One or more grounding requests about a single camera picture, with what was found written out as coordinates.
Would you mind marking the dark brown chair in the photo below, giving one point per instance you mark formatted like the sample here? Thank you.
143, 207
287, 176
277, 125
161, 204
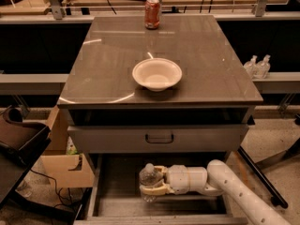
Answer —
21, 144

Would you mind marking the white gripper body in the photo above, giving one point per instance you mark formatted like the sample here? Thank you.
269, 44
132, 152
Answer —
176, 178

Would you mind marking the black drawer handle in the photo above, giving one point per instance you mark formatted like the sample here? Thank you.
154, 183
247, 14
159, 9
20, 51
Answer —
159, 140

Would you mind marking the right clear sanitizer bottle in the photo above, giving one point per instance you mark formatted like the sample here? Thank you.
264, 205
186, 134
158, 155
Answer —
262, 68

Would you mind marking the red soda can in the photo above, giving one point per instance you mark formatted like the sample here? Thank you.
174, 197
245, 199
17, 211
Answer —
151, 14

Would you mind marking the closed top grey drawer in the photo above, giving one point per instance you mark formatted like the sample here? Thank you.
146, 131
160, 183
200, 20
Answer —
130, 139

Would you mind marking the white paper bowl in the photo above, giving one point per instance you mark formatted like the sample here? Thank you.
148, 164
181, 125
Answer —
157, 74

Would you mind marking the open middle grey drawer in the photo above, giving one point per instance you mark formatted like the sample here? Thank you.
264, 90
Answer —
116, 199

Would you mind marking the black tripod leg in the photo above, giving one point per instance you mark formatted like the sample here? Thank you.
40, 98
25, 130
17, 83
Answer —
276, 198

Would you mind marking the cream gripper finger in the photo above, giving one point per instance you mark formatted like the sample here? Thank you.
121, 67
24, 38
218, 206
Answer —
156, 191
161, 173

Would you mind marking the left clear sanitizer bottle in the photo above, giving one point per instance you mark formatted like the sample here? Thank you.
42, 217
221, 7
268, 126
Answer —
249, 66

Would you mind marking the clear plastic water bottle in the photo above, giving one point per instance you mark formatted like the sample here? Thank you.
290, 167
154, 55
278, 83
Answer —
149, 177

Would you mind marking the cardboard box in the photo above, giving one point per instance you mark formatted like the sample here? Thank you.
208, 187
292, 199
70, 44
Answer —
61, 161

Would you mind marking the clear sanitizer bottle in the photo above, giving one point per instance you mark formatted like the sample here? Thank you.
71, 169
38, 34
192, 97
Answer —
262, 68
249, 66

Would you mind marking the grey drawer cabinet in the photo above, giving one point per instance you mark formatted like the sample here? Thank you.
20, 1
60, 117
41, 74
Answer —
174, 95

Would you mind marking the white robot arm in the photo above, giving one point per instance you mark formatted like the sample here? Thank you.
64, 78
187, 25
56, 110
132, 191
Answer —
214, 180

